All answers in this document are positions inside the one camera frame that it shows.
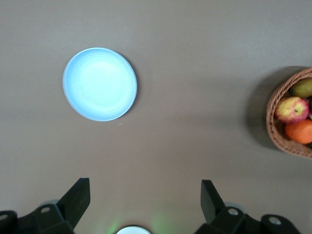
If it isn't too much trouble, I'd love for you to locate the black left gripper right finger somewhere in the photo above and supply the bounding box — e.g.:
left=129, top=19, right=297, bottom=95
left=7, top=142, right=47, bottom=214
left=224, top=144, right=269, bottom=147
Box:
left=195, top=179, right=263, bottom=234

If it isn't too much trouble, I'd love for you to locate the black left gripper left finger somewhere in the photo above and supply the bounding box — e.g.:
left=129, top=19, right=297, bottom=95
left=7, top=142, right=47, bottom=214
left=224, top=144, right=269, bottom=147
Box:
left=17, top=177, right=91, bottom=234

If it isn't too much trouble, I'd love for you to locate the red yellow apple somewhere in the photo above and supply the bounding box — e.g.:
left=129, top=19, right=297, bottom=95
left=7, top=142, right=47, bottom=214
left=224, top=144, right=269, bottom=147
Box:
left=275, top=97, right=310, bottom=124

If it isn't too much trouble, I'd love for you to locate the brown woven wicker basket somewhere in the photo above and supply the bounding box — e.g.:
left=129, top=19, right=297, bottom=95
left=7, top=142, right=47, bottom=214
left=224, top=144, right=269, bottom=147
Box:
left=266, top=67, right=312, bottom=159

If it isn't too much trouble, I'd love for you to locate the orange fruit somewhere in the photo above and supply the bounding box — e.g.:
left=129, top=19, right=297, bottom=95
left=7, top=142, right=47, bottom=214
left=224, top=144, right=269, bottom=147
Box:
left=284, top=118, right=312, bottom=145

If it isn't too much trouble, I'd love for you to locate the light blue round plate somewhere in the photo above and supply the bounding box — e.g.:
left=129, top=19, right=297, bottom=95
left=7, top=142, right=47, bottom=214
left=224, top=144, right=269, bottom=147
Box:
left=62, top=47, right=138, bottom=122

